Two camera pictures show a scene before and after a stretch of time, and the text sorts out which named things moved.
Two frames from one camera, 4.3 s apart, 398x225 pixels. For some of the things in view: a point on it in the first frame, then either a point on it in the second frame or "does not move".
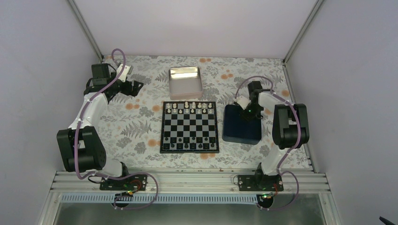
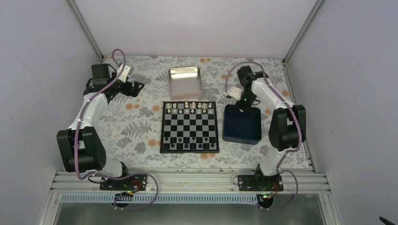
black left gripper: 134,90 does not move
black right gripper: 248,118 -> 243,106
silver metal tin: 185,83 does not move
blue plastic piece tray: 236,129 does not move
